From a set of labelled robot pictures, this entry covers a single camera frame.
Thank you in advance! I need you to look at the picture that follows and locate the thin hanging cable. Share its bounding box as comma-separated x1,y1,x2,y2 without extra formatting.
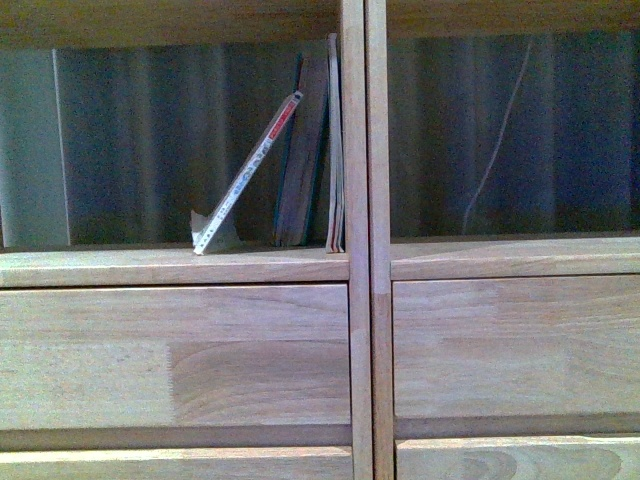
461,39,533,236

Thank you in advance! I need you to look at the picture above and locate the thin pale book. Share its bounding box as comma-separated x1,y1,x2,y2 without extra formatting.
326,33,345,253

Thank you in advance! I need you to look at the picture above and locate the right upper wooden drawer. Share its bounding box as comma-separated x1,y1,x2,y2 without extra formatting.
393,275,639,419

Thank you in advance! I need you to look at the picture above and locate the left wooden shelf cabinet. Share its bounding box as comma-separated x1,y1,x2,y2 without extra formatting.
1,1,374,479

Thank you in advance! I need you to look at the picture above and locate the right wooden shelf cabinet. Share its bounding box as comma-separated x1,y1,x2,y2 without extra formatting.
365,1,639,479

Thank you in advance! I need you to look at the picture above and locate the wooden shelf cabinet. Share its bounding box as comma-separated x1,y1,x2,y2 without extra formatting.
1,1,374,479
365,1,639,479

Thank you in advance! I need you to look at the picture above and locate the right lower wooden drawer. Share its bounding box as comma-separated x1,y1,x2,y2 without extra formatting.
396,436,639,479

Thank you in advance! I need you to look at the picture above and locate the wooden drawer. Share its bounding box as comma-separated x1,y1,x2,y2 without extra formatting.
393,275,639,419
1,284,350,430
396,436,639,479

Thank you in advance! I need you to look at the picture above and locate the green illustrated book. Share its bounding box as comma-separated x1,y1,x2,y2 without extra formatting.
274,55,328,247

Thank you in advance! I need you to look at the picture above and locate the white blue book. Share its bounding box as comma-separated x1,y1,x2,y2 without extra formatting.
191,90,303,256

